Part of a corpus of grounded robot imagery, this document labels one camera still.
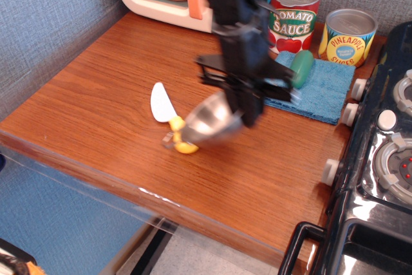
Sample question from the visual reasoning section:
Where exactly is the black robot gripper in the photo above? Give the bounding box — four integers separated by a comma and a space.
196, 24, 299, 128

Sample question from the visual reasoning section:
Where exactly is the steel bowl with wire handles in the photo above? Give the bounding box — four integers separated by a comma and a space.
182, 91, 243, 147

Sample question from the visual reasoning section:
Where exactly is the yellow handled toy knife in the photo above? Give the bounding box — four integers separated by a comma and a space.
150, 82, 199, 155

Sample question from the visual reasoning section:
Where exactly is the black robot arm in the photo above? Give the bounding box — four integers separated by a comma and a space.
196, 0, 295, 128

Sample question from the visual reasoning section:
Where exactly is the green toy pickle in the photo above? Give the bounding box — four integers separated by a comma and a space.
290, 50, 314, 89

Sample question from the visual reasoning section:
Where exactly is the blue folded cloth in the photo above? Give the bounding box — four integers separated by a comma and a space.
265, 59, 356, 125

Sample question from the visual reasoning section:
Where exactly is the white stove knob middle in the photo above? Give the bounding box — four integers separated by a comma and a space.
341, 103, 359, 127

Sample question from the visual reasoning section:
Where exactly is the white stove knob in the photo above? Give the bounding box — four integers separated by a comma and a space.
321, 158, 340, 186
341, 103, 359, 127
351, 79, 368, 101

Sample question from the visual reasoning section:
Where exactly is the white stove knob front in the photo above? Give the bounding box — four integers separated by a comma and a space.
321, 158, 340, 186

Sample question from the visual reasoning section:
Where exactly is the tomato sauce can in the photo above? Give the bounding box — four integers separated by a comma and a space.
268, 0, 320, 54

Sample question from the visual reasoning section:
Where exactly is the white stove knob rear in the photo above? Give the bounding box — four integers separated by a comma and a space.
351, 79, 368, 101

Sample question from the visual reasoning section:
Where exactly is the pineapple slices can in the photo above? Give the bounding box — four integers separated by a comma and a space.
318, 8, 378, 68

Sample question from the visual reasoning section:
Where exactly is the black toy stove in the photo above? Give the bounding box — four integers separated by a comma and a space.
279, 22, 411, 274

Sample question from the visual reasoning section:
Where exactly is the orange object bottom left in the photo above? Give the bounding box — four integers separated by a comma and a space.
0, 254, 46, 275

